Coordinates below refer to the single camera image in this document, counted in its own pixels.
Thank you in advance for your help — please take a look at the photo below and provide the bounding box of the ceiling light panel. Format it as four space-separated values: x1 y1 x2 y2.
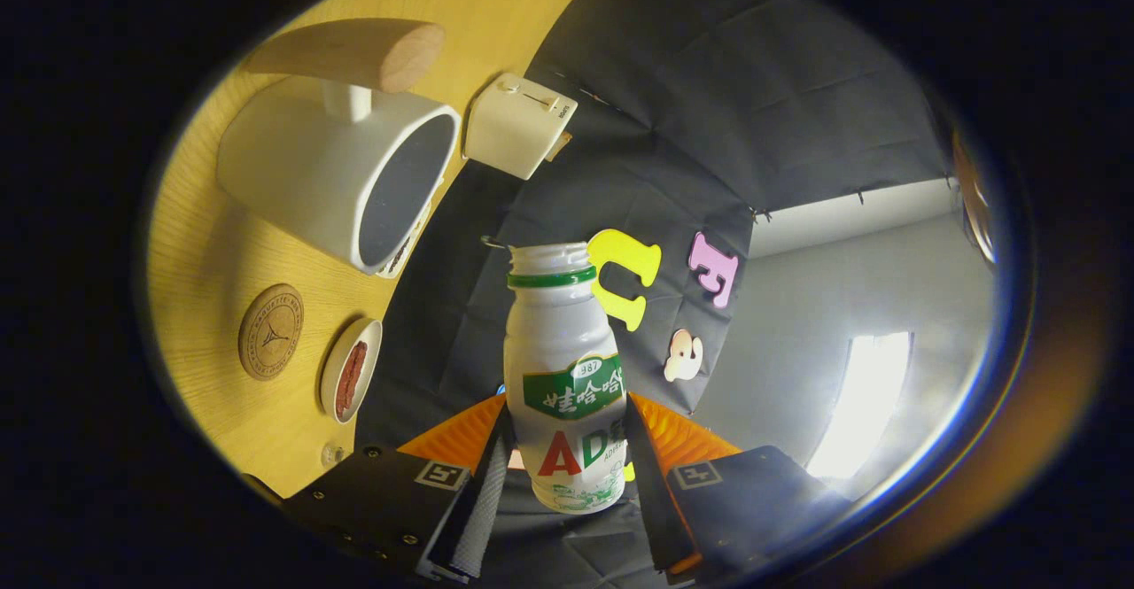
804 332 913 481

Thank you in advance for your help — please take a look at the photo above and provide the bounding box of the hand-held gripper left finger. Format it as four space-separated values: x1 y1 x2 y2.
282 391 517 583

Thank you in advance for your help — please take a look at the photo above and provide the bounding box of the black backdrop cloth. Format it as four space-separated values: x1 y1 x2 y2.
354 0 962 589

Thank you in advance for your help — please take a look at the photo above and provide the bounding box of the white juice bottle green label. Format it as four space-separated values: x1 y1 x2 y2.
503 242 630 515

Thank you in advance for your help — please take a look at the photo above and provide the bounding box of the round wooden coaster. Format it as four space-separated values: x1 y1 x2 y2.
237 283 305 382

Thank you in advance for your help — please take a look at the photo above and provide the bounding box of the white divided bean dish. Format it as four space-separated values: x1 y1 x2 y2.
376 199 437 280

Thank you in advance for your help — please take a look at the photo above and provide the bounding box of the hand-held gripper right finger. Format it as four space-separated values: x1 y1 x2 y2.
623 390 851 583

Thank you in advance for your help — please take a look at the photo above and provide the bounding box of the white cup wooden handle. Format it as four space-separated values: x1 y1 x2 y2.
215 19 462 275

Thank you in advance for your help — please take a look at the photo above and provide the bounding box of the red sausage strip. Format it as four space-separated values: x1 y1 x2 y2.
335 350 357 418
346 341 369 406

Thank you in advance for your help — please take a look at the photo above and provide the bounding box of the wooden table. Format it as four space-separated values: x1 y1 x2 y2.
146 0 621 500

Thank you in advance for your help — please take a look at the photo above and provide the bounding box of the white toaster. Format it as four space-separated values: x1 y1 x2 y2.
462 73 579 182

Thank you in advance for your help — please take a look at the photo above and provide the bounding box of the white round plate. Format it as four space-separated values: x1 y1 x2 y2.
319 317 384 424

